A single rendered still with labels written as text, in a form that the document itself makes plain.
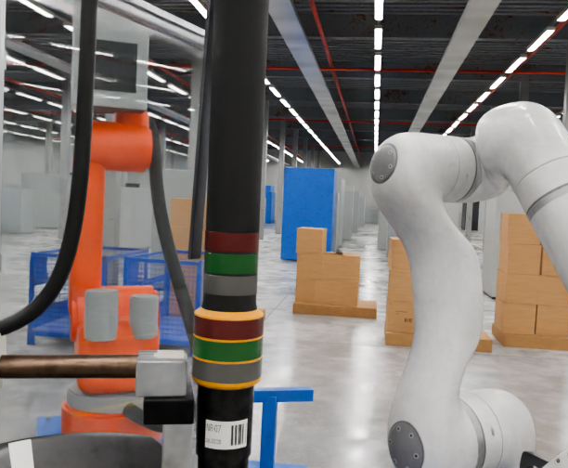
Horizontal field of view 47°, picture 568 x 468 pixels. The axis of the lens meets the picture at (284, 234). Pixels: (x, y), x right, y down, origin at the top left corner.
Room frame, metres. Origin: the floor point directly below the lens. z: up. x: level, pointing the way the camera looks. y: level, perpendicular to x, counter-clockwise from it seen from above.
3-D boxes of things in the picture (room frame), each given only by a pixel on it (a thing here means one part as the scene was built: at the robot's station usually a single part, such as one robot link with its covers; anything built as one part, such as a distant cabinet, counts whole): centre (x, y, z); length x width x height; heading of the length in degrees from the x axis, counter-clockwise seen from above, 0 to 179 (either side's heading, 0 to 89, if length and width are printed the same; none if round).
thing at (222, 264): (0.41, 0.03, 1.60); 0.03 x 0.03 x 0.01
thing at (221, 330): (0.41, 0.03, 1.56); 0.04 x 0.04 x 0.01
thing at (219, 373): (0.41, 0.03, 1.53); 0.04 x 0.04 x 0.01
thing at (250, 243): (0.41, 0.03, 1.61); 0.03 x 0.03 x 0.01
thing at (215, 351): (0.41, 0.03, 1.54); 0.04 x 0.04 x 0.01
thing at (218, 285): (0.41, 0.03, 1.58); 0.03 x 0.03 x 0.01
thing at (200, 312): (0.41, 0.03, 1.54); 0.04 x 0.04 x 0.05
